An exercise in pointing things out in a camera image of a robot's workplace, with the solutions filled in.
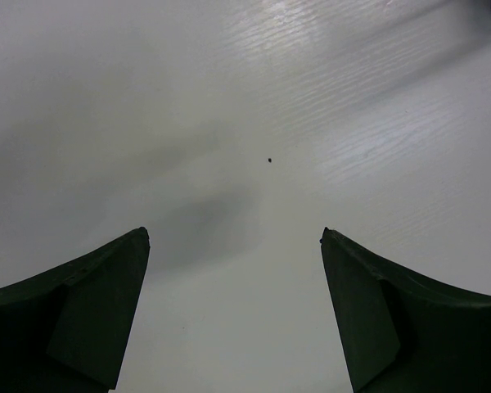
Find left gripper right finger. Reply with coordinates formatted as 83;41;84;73
321;229;491;392

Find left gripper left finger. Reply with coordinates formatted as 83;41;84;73
0;227;150;392

